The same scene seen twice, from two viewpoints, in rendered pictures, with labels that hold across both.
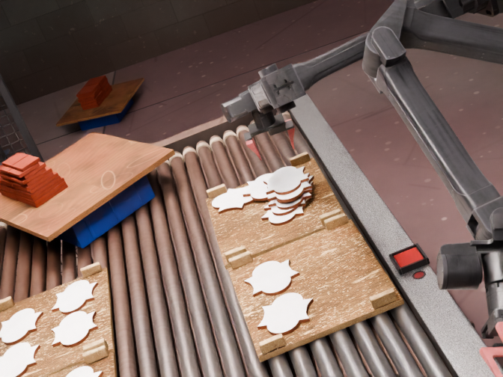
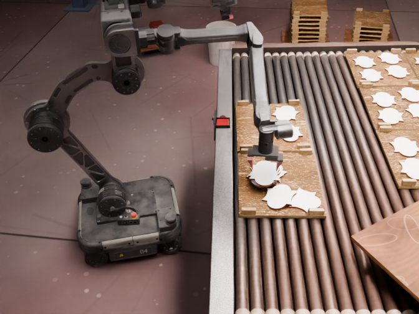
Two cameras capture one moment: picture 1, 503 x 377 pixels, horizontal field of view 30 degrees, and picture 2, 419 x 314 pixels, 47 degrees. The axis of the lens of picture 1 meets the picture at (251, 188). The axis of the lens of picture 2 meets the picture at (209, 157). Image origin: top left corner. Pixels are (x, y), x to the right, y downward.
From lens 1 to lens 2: 3.92 m
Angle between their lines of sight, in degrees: 115
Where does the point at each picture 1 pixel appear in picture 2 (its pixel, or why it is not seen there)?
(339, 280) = not seen: hidden behind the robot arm
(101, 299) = (393, 161)
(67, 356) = (403, 134)
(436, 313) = (226, 101)
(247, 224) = (297, 176)
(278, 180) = (269, 174)
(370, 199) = (220, 167)
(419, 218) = not seen: outside the picture
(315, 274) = not seen: hidden behind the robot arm
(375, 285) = (242, 113)
